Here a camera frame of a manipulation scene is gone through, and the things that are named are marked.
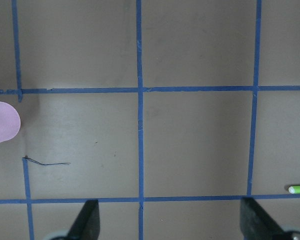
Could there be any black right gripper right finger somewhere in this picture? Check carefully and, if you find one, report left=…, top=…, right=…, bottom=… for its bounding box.
left=240, top=197, right=294, bottom=240

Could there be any pink mesh cup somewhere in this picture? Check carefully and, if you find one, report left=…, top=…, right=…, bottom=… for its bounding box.
left=0, top=101, right=21, bottom=143

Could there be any green highlighter pen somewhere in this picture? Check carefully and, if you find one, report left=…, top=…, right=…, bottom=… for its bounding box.
left=288, top=185, right=300, bottom=194

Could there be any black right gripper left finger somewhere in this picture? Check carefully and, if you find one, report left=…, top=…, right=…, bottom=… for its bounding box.
left=66, top=199, right=100, bottom=240

